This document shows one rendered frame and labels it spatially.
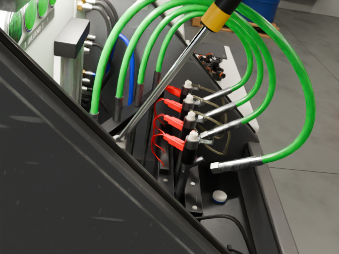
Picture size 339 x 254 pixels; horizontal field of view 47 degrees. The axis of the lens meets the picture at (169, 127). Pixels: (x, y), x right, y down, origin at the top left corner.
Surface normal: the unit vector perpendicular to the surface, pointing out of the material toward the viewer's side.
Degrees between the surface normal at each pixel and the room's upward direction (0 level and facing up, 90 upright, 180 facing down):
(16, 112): 90
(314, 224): 0
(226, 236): 0
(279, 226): 0
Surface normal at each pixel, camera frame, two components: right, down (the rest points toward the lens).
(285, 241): 0.16, -0.84
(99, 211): 0.00, 0.53
